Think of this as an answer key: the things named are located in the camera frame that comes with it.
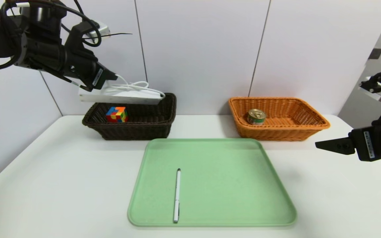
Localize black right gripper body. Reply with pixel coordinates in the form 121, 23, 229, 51
348, 125, 381, 162

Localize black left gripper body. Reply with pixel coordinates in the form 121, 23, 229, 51
62, 48, 109, 92

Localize white power strip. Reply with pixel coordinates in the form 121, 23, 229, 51
79, 87, 166, 105

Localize white power strip cord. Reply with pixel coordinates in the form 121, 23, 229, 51
106, 74, 164, 98

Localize colourful puzzle cube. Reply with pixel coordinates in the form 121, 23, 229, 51
106, 106, 128, 123

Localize small tin food can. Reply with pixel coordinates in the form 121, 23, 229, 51
247, 109, 266, 125

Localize white pen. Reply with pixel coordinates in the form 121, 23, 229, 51
173, 168, 181, 223

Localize orange wicker basket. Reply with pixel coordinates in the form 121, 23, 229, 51
228, 97, 330, 142

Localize dark brown wicker basket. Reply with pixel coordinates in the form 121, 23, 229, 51
82, 93, 177, 140

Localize light green plastic tray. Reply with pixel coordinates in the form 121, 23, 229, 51
127, 138, 297, 228

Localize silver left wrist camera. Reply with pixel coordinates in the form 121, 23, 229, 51
84, 20, 111, 41

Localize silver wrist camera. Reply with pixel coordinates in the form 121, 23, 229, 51
359, 77, 381, 102
84, 20, 111, 41

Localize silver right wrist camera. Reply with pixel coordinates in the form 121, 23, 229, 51
359, 77, 381, 102

